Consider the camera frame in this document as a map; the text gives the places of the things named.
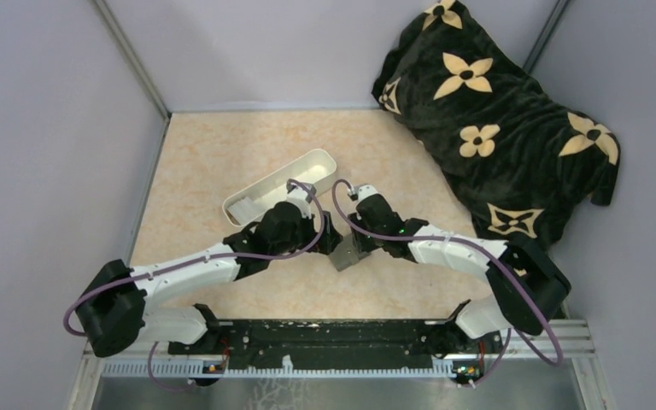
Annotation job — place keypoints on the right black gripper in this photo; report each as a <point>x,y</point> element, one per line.
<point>362,245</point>

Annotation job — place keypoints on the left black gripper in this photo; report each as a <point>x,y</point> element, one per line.
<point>330,237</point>

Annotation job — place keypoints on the white plastic tray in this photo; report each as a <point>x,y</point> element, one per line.
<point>316,167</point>

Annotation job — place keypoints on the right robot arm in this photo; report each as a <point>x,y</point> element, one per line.
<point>527,288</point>

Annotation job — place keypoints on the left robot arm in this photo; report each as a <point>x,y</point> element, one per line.
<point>123,305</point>

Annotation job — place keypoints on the stack of white cards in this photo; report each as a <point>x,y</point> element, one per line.
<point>243,210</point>

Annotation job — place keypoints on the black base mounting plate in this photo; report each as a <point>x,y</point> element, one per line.
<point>390,344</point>

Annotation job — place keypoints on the black floral blanket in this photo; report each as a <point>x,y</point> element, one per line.
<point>518,161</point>

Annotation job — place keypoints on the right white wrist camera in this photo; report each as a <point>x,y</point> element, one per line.
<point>360,192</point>

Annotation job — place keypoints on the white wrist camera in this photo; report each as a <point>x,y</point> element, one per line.
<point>360,192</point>
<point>301,195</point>

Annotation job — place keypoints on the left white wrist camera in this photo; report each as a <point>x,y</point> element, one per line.
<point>301,195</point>

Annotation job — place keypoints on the aluminium frame rail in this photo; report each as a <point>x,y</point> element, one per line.
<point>571,336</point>

